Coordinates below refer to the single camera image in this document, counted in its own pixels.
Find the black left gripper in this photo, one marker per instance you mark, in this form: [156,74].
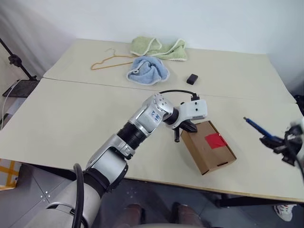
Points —
[184,124]

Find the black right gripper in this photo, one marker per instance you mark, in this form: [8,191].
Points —
[291,148]

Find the blue pen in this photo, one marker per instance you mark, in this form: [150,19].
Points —
[259,128]

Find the brown cardboard box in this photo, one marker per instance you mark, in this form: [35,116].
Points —
[202,152]

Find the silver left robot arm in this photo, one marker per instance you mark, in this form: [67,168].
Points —
[142,118]

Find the small black box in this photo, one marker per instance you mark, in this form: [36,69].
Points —
[192,79]

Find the red tape strip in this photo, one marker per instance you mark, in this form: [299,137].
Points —
[215,141]

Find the white sneaker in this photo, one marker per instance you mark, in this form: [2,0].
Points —
[285,212]

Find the light blue towel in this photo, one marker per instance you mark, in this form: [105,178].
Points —
[147,74]

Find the green towel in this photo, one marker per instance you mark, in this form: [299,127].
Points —
[171,53]

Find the grey robot torso edge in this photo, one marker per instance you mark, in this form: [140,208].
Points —
[171,225]

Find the black tripod stand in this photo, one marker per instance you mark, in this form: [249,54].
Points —
[14,59]

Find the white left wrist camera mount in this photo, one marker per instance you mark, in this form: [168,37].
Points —
[192,110]

